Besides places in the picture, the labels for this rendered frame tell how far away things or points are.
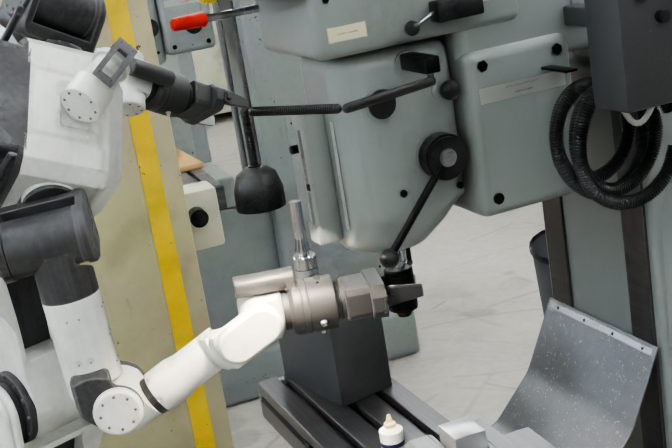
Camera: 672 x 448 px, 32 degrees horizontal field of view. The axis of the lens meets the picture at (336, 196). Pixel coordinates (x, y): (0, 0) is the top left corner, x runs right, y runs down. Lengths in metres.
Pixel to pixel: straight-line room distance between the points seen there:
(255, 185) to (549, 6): 0.53
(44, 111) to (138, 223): 1.65
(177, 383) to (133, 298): 1.72
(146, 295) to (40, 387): 1.35
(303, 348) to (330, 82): 0.77
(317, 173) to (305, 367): 0.68
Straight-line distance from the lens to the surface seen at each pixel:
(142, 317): 3.62
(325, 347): 2.27
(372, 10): 1.68
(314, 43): 1.66
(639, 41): 1.61
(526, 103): 1.82
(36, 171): 1.88
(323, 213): 1.80
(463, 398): 4.38
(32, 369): 2.27
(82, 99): 1.83
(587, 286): 2.14
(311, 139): 1.77
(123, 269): 3.56
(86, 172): 1.89
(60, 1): 2.04
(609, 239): 2.04
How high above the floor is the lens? 1.87
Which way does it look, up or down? 15 degrees down
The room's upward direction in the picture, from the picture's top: 9 degrees counter-clockwise
